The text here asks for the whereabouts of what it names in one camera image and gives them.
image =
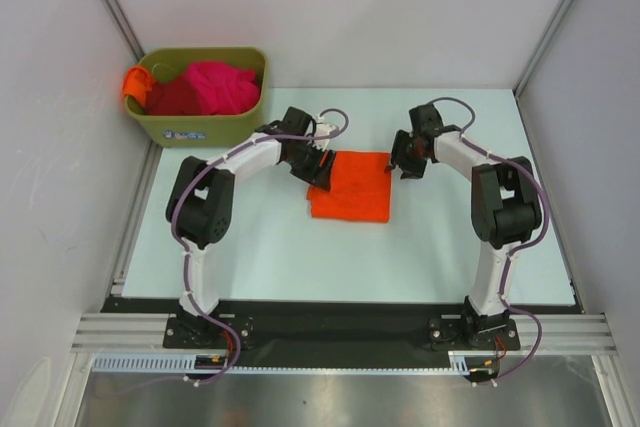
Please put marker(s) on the dark red t shirt in bin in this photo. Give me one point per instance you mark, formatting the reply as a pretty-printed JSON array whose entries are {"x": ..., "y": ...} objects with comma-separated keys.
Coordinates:
[{"x": 174, "y": 98}]

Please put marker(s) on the white slotted cable duct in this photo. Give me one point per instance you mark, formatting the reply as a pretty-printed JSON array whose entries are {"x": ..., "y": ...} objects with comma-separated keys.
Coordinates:
[{"x": 208, "y": 364}]

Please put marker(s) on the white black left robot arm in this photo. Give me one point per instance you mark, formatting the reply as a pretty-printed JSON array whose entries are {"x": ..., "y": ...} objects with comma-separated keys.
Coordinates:
[{"x": 199, "y": 209}]

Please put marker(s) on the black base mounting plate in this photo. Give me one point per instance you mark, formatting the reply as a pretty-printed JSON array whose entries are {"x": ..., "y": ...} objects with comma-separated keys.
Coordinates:
[{"x": 336, "y": 334}]

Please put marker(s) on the olive green plastic bin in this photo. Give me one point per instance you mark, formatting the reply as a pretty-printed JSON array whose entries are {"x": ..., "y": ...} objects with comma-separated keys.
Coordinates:
[{"x": 166, "y": 64}]

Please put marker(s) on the aluminium front rail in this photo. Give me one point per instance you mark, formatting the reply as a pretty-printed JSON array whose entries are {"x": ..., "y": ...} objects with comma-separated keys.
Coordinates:
[{"x": 148, "y": 333}]

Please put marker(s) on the orange t shirt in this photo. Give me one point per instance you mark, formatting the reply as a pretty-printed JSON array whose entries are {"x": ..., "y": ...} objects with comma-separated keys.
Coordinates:
[
  {"x": 360, "y": 189},
  {"x": 138, "y": 82}
]

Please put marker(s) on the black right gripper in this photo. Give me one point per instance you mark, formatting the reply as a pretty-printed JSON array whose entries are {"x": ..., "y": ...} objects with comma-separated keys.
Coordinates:
[{"x": 398, "y": 156}]

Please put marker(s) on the pink t shirt in bin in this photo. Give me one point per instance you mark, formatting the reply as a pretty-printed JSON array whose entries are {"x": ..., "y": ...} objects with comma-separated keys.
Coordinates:
[{"x": 222, "y": 89}]

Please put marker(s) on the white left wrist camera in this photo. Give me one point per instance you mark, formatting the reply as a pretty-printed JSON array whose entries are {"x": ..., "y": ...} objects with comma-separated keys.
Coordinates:
[{"x": 323, "y": 130}]

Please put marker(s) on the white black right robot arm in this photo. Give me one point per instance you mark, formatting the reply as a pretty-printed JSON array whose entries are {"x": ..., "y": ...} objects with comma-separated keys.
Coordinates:
[{"x": 507, "y": 203}]

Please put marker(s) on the orange t shirt on bin edge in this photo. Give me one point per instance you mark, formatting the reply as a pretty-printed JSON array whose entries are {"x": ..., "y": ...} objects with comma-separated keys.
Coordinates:
[{"x": 138, "y": 82}]

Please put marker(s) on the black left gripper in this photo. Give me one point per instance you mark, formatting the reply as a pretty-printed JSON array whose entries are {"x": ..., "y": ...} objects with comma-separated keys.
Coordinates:
[{"x": 315, "y": 175}]

